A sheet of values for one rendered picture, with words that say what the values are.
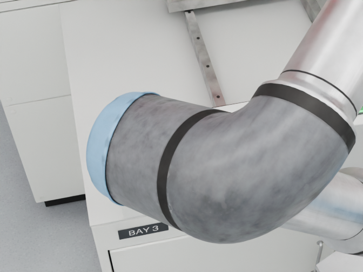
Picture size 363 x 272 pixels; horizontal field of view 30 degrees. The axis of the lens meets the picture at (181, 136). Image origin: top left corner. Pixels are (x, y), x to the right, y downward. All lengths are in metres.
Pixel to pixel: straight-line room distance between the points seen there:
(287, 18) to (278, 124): 1.01
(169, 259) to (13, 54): 0.68
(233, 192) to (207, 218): 0.03
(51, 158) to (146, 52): 0.65
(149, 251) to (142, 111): 0.68
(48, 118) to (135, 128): 1.27
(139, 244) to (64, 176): 0.84
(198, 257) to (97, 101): 0.37
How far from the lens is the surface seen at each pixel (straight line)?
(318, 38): 0.59
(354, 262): 1.15
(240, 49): 1.46
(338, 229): 0.86
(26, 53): 1.71
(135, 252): 1.27
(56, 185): 2.10
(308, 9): 1.54
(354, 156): 1.21
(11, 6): 1.62
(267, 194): 0.54
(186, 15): 1.50
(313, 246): 1.42
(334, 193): 0.82
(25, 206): 2.27
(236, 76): 1.40
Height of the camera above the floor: 1.80
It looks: 49 degrees down
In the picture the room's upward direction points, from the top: 3 degrees counter-clockwise
